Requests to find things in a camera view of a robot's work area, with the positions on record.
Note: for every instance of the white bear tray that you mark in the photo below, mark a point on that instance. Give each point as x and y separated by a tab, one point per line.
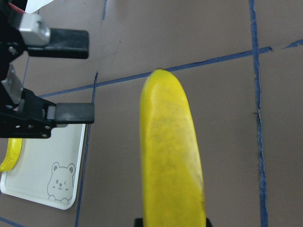
47	170

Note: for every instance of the yellow banana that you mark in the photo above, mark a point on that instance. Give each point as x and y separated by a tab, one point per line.
12	154
173	186

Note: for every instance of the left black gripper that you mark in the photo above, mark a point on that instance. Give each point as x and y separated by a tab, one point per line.
20	32

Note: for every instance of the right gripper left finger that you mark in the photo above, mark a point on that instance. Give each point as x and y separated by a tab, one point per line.
138	222

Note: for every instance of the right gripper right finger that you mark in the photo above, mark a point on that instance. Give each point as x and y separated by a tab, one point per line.
208	223

